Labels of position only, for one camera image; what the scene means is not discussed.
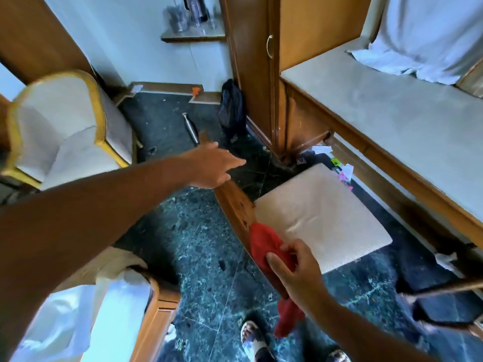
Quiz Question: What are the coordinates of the white armchair with yellow trim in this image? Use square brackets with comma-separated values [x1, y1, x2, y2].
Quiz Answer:
[0, 69, 137, 191]

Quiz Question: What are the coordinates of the black bag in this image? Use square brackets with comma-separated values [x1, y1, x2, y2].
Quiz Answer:
[218, 79, 248, 143]

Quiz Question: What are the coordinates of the person's left forearm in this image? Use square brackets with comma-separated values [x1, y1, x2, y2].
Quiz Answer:
[0, 154, 189, 360]

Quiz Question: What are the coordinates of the person's left hand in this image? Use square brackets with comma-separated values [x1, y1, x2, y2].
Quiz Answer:
[180, 142, 247, 190]

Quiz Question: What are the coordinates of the wooden cabinet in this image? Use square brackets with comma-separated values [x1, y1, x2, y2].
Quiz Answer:
[220, 0, 372, 164]

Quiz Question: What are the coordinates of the wooden wall shelf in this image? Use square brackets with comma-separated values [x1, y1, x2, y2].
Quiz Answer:
[161, 23, 227, 44]

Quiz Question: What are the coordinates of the white sheet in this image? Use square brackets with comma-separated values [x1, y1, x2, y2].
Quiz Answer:
[347, 0, 483, 86]

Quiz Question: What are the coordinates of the wooden chair with beige seat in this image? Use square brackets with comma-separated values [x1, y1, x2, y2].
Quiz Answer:
[198, 130, 393, 299]

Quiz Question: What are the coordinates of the steel bottle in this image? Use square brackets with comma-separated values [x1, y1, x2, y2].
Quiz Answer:
[182, 112, 200, 146]

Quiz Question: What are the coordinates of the person's right hand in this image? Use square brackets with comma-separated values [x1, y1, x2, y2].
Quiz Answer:
[266, 239, 330, 310]

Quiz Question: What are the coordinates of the dark bottle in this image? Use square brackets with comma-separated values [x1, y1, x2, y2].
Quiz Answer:
[183, 0, 210, 24]

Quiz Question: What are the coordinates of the crumpled white tissue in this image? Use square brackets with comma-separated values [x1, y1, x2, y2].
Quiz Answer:
[433, 252, 460, 273]

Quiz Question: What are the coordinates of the red cloth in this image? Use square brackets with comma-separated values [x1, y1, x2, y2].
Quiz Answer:
[250, 222, 306, 338]

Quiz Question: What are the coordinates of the wooden bench with white cushion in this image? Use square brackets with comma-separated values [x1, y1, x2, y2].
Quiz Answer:
[279, 35, 483, 248]

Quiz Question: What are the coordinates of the person's right forearm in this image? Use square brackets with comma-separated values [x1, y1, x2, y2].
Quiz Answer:
[301, 286, 440, 362]

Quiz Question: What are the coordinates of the wooden skirting board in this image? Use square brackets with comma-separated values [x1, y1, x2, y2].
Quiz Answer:
[130, 81, 223, 105]

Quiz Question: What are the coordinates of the wooden door frame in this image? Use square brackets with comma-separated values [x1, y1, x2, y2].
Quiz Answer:
[0, 0, 96, 88]

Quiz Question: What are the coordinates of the clear glass jar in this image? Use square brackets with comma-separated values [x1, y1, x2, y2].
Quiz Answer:
[164, 5, 189, 33]

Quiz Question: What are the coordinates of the white sandal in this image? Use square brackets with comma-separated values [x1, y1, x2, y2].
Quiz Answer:
[326, 348, 352, 362]
[240, 321, 277, 362]

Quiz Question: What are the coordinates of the dark wooden stool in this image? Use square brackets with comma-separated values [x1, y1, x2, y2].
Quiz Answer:
[395, 276, 483, 338]

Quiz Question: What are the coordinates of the wooden armchair with plastic cover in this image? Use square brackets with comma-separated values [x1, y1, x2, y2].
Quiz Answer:
[11, 246, 182, 362]

